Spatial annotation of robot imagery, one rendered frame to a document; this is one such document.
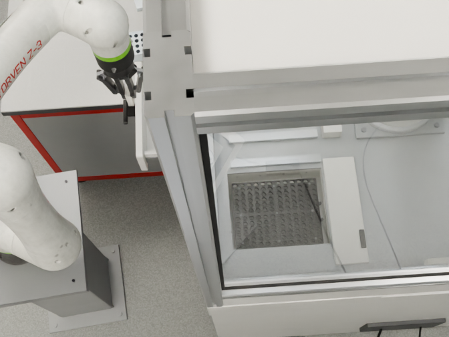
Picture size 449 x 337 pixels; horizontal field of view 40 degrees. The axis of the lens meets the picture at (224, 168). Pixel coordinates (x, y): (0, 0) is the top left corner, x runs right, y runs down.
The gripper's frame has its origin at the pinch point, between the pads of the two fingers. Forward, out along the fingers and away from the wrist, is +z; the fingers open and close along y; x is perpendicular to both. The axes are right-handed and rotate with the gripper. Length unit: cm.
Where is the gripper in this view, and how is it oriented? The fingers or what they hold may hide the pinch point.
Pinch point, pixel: (129, 96)
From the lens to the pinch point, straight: 171.5
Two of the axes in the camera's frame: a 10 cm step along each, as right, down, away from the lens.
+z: 0.2, 3.5, 9.3
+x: 0.6, 9.3, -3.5
